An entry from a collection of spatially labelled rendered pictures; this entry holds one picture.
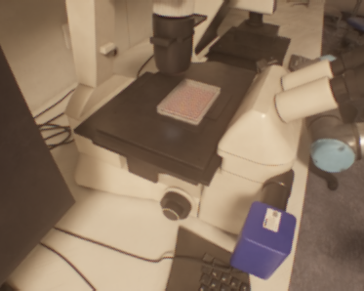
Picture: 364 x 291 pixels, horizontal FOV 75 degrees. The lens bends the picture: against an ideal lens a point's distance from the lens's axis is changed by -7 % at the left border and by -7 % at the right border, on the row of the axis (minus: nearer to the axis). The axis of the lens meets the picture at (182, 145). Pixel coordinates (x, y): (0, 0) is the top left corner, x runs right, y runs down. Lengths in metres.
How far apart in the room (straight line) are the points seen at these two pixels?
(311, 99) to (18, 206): 0.39
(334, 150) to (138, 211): 0.46
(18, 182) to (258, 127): 0.30
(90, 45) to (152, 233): 0.39
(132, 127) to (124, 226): 0.22
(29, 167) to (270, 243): 0.30
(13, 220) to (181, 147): 0.26
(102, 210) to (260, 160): 0.37
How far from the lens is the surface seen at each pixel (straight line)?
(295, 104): 0.38
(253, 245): 0.34
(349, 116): 1.64
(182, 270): 0.50
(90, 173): 0.62
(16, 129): 0.30
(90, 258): 0.56
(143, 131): 0.45
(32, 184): 0.34
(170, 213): 0.51
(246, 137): 0.36
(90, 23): 0.50
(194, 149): 0.42
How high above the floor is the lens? 1.25
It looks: 43 degrees down
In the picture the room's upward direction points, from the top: 3 degrees clockwise
